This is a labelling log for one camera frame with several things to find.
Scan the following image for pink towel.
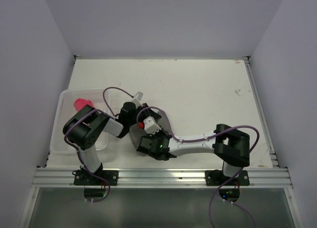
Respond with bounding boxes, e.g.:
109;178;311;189
73;98;95;112

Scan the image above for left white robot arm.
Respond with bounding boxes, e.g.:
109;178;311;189
62;102;147;185

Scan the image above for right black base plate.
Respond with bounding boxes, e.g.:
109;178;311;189
205;170;250;186

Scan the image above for grey towel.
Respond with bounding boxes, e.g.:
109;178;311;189
129;124;147;154

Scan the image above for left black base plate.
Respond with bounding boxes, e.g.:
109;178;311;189
72;169;118;186

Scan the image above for aluminium mounting rail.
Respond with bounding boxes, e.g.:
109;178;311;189
31;168;292;188

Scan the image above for clear plastic basket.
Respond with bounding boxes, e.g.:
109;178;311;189
51;88;119;153

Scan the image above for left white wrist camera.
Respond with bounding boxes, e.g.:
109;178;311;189
131;92;143;108

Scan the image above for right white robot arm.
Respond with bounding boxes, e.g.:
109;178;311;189
136;124;250;185

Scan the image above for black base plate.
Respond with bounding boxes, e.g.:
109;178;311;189
72;169;118;186
205;170;250;186

